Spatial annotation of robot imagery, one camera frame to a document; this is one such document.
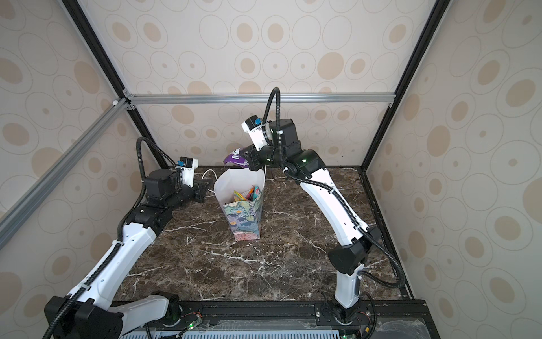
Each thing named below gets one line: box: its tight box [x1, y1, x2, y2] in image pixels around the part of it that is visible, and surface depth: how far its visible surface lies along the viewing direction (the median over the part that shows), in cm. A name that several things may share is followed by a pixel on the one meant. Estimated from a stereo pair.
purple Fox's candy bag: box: [223, 147, 250, 169], surface depth 69 cm
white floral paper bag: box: [201, 166, 267, 241], surface depth 85 cm
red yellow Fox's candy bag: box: [233, 189, 247, 202], surface depth 83 cm
